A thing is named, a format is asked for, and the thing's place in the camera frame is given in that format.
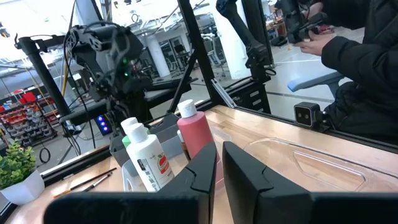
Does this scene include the small clear plastic bin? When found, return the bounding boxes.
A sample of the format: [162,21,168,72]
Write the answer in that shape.
[121,124,233,194]

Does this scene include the large clear plastic bin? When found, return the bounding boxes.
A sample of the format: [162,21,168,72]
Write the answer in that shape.
[242,136,398,194]

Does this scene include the small black table camera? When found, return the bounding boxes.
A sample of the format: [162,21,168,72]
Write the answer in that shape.
[294,101,331,132]

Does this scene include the power strip with blue lights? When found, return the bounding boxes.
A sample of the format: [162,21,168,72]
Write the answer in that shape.
[94,114,113,137]

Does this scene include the person's hand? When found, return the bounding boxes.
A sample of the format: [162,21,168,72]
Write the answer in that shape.
[294,30,337,57]

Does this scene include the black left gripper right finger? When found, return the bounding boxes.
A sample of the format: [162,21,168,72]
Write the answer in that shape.
[222,141,398,224]

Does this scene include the black-handled paintbrush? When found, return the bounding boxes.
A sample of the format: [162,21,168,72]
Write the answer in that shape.
[81,172,113,193]

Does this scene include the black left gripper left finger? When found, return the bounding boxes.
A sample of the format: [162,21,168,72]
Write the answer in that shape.
[43,142,218,224]

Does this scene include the green plant in white pot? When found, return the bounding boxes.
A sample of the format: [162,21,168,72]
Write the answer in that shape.
[0,139,46,206]

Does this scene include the office chair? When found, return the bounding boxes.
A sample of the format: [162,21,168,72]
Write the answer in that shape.
[201,33,228,82]

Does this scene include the small brown paint bottle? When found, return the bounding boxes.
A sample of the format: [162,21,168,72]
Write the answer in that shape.
[176,129,192,162]

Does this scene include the blue chair armrest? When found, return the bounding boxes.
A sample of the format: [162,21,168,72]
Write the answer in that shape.
[287,71,345,98]

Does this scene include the green paint bottle white cap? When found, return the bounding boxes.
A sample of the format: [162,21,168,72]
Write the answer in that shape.
[120,116,150,149]

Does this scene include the shelf with red bins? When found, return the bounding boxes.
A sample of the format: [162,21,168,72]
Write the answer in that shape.
[0,91,59,147]

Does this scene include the brown-handled paintbrush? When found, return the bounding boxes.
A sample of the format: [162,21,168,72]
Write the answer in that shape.
[52,167,118,199]

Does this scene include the person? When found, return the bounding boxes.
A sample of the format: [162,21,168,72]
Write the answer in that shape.
[294,0,398,142]

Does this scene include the smoke-grey plastic tray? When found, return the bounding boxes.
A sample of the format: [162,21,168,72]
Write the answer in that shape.
[108,113,189,167]

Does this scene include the large red paint bottle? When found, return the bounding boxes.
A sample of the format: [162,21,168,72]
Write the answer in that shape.
[176,98,224,190]

